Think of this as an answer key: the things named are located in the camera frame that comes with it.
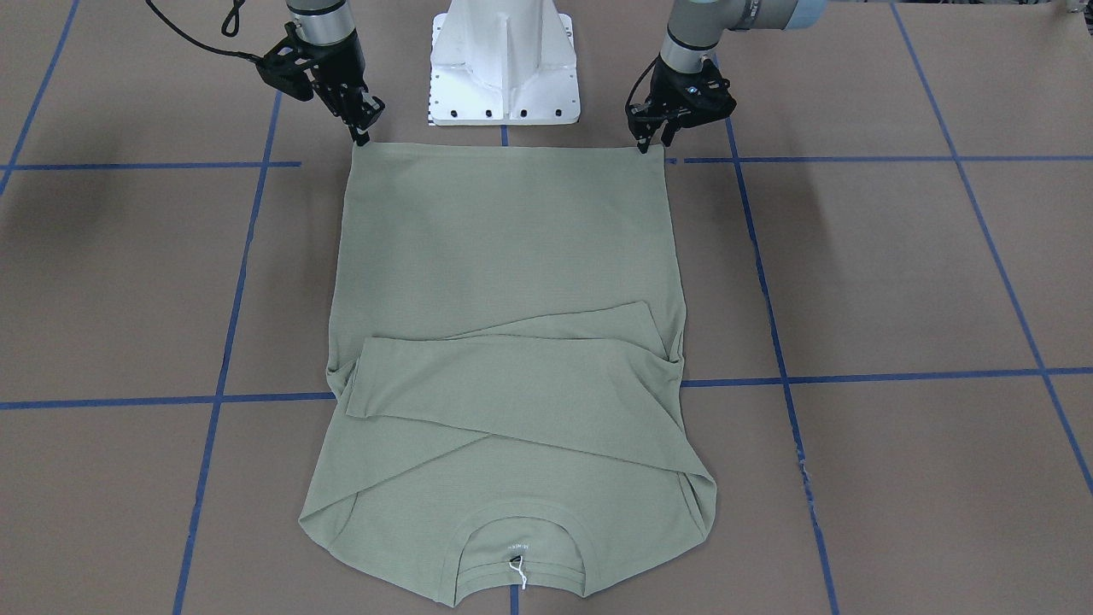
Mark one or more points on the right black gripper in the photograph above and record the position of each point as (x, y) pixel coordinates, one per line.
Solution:
(339, 66)

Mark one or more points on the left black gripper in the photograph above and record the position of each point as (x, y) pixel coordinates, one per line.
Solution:
(675, 79)

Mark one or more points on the olive green long-sleeve shirt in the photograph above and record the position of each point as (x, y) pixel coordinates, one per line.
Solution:
(506, 353)

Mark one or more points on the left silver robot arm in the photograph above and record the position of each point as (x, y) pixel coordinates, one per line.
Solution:
(695, 28)

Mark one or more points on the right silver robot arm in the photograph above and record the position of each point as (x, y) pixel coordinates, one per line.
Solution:
(323, 22)

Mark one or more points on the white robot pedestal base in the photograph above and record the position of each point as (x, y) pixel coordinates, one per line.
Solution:
(498, 63)

